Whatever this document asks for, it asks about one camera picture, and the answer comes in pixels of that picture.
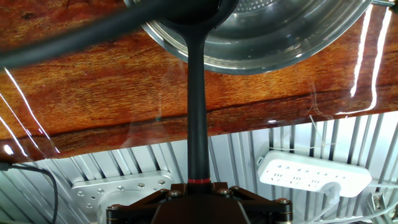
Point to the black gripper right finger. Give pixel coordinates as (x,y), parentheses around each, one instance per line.
(264,211)

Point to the silver metal clamp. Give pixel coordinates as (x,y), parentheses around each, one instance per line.
(381,203)

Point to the white power strip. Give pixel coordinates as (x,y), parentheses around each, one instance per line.
(311,172)

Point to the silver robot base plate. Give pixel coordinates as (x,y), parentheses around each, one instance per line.
(90,189)

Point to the wood pattern table mat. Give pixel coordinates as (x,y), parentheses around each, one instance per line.
(93,93)

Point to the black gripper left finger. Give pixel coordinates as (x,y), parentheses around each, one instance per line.
(136,213)

